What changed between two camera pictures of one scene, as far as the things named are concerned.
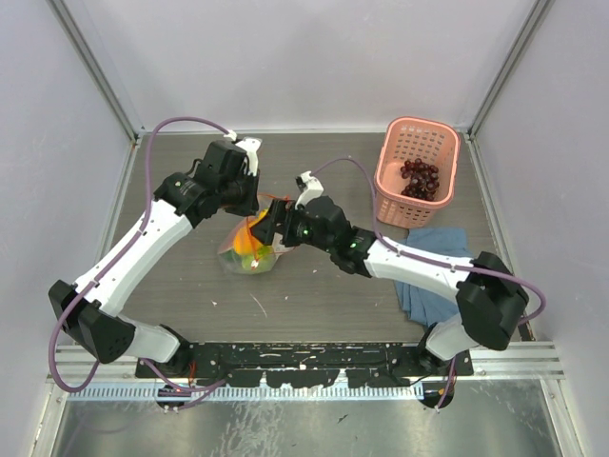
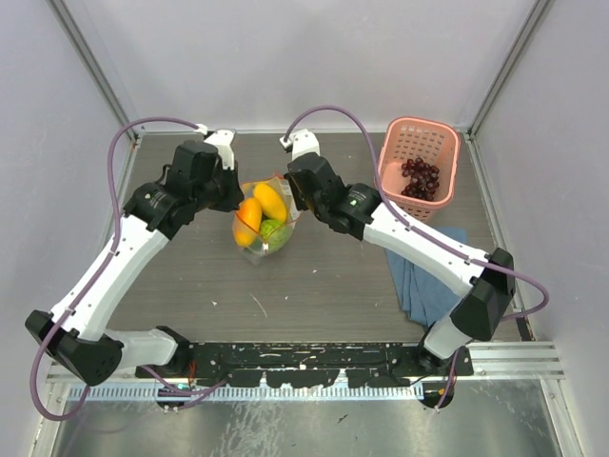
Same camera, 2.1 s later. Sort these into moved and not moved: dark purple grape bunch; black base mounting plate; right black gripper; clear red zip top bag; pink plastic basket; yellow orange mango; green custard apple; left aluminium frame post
Moved: clear red zip top bag; green custard apple; right black gripper; yellow orange mango
Not moved: left aluminium frame post; black base mounting plate; dark purple grape bunch; pink plastic basket
